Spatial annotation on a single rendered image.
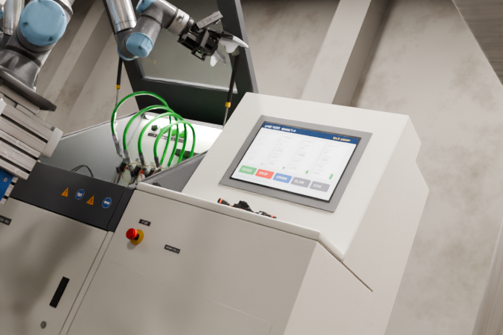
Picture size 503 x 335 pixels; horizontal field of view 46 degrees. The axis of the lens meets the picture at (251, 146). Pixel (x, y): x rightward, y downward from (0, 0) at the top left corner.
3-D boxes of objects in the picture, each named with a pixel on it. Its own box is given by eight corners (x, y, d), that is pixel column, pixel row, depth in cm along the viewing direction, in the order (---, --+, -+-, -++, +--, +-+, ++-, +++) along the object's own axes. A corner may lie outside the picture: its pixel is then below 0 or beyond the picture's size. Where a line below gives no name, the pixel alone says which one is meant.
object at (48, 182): (-5, 191, 233) (14, 154, 238) (3, 195, 237) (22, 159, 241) (105, 229, 200) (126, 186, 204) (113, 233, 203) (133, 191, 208)
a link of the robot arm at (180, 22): (171, 14, 191) (182, 4, 184) (183, 22, 193) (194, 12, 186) (163, 33, 188) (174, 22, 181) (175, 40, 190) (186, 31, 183)
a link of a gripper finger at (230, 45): (243, 59, 188) (215, 53, 190) (249, 44, 190) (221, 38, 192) (242, 53, 185) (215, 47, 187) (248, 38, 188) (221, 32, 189)
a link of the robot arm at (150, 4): (131, 15, 184) (142, -7, 187) (162, 34, 188) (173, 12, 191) (138, 7, 177) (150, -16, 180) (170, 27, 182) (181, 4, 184)
